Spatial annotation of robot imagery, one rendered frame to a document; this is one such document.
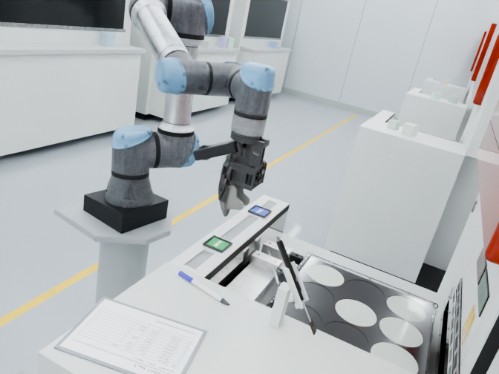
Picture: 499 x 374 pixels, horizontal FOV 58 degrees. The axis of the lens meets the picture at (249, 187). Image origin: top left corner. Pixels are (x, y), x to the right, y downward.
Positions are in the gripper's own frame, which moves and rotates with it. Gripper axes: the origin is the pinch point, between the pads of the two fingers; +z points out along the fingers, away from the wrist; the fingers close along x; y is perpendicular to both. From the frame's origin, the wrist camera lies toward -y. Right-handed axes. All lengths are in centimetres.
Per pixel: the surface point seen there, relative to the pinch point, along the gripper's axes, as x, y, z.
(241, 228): 13.5, 0.6, 10.1
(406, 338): 3, 49, 16
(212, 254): -4.0, 0.9, 10.2
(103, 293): 11, -42, 50
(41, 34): 199, -274, 7
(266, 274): 8.3, 11.8, 17.8
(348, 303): 7.4, 34.1, 15.9
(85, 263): 83, -113, 105
